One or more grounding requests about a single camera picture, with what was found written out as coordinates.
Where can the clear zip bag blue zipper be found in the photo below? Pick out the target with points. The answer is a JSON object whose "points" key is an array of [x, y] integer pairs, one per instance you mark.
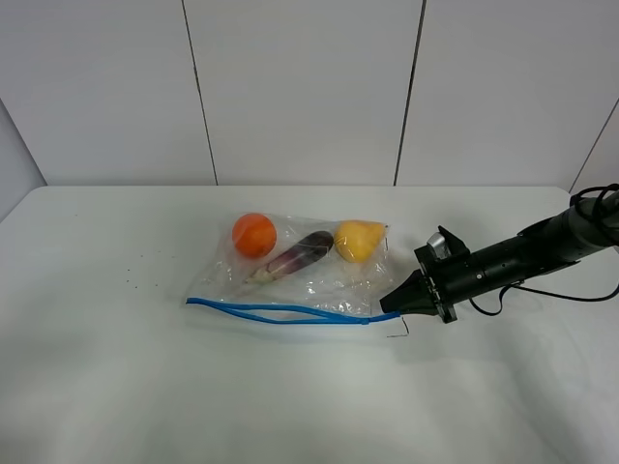
{"points": [[330, 292]]}

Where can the orange fruit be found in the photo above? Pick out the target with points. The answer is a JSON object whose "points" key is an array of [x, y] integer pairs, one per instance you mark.
{"points": [[254, 235]]}

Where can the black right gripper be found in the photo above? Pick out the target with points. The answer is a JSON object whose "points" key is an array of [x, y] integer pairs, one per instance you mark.
{"points": [[411, 296]]}

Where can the yellow pear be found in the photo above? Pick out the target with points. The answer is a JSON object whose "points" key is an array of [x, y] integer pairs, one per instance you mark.
{"points": [[357, 240]]}

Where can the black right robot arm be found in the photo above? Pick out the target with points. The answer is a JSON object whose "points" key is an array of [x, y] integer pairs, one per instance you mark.
{"points": [[450, 273]]}

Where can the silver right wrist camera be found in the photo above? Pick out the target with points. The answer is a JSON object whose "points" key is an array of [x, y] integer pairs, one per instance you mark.
{"points": [[437, 245]]}

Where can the purple eggplant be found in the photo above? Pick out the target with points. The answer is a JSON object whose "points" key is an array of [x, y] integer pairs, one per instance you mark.
{"points": [[304, 253]]}

